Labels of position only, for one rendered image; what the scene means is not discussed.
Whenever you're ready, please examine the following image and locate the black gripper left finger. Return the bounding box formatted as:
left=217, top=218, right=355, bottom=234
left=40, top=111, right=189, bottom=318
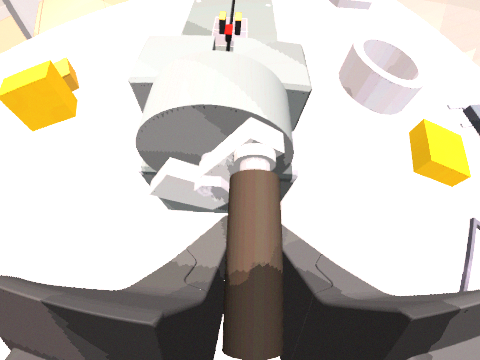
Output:
left=0, top=215, right=228, bottom=360

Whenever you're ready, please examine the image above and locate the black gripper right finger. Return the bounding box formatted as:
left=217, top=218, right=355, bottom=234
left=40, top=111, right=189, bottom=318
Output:
left=280, top=224, right=480, bottom=360

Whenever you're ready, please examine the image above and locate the grey l-shaped rod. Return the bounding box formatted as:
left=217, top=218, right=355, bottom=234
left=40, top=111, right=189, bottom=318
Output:
left=459, top=217, right=480, bottom=292

